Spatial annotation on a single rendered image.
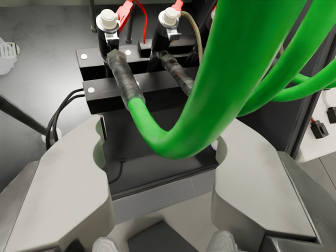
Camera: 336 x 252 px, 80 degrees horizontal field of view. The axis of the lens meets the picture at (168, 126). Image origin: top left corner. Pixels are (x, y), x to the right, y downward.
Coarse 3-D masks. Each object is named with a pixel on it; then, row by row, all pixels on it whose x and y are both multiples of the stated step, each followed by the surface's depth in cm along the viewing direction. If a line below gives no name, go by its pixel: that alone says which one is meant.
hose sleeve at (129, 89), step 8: (120, 56) 22; (112, 64) 21; (120, 64) 20; (112, 72) 22; (120, 72) 19; (128, 72) 20; (120, 80) 19; (128, 80) 18; (120, 88) 18; (128, 88) 17; (136, 88) 18; (128, 96) 17; (136, 96) 17
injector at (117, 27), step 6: (96, 18) 24; (96, 24) 25; (102, 30) 24; (108, 30) 24; (114, 30) 25; (102, 36) 25; (102, 42) 27; (102, 48) 28; (108, 48) 28; (102, 54) 30; (108, 66) 33; (108, 72) 35
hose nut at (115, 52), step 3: (114, 48) 23; (111, 51) 23; (114, 51) 22; (117, 51) 23; (120, 51) 23; (108, 54) 23; (111, 54) 22; (114, 54) 22; (117, 54) 22; (120, 54) 22; (123, 54) 23; (108, 57) 22; (111, 57) 22; (123, 57) 22; (108, 60) 22; (108, 63) 23
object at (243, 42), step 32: (224, 0) 3; (256, 0) 3; (288, 0) 3; (224, 32) 4; (256, 32) 3; (288, 32) 3; (224, 64) 4; (256, 64) 4; (192, 96) 5; (224, 96) 4; (160, 128) 12; (192, 128) 6; (224, 128) 6
